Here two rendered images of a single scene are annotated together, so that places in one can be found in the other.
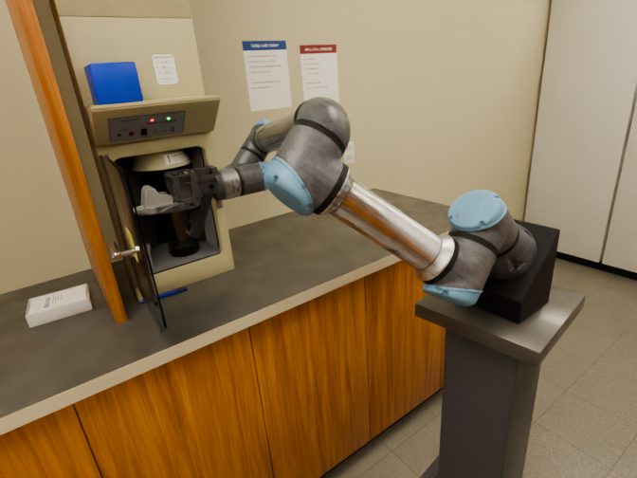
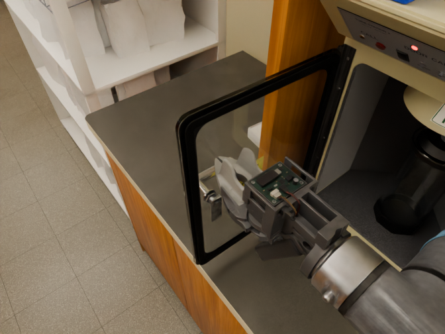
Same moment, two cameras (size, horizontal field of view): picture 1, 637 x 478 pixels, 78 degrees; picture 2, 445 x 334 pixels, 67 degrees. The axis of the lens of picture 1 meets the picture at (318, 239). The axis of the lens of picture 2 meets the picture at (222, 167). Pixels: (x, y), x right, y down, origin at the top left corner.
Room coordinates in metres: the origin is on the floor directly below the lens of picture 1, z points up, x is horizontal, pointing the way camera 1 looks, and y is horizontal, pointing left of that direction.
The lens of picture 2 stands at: (0.83, 0.07, 1.65)
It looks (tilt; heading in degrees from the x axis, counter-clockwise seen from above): 48 degrees down; 86
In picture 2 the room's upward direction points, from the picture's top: straight up
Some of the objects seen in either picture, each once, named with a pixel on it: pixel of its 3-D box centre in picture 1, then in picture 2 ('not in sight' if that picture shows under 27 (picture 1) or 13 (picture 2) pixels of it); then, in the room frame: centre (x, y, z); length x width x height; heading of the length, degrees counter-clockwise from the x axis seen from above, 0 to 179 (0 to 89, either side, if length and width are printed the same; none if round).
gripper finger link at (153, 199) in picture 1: (151, 200); (228, 174); (0.86, 0.37, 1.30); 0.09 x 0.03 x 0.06; 124
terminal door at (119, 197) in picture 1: (131, 240); (257, 171); (0.93, 0.47, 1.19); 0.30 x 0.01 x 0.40; 32
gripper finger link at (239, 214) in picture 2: (174, 205); (246, 206); (0.88, 0.33, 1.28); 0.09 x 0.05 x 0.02; 124
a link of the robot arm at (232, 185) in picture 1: (227, 184); (342, 271); (0.98, 0.22, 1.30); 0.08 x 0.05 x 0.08; 34
